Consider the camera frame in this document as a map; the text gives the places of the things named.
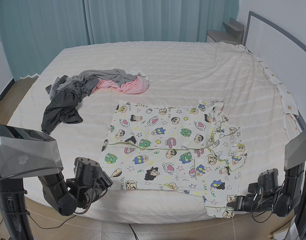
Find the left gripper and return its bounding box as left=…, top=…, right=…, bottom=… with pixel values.
left=94, top=170, right=114, bottom=193

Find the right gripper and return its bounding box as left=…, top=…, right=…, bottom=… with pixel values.
left=234, top=194, right=257, bottom=213

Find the white printed pyjama top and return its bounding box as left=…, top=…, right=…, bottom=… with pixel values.
left=101, top=98, right=249, bottom=220

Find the pile of clothes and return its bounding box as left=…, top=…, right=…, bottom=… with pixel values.
left=41, top=68, right=150, bottom=135

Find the bed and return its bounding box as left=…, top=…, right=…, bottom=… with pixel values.
left=6, top=11, right=306, bottom=226

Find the grey bedside table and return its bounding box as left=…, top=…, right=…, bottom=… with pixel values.
left=207, top=18, right=245, bottom=45

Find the blue-green curtain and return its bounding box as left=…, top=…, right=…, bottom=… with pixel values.
left=0, top=0, right=90, bottom=82
left=83, top=0, right=244, bottom=46

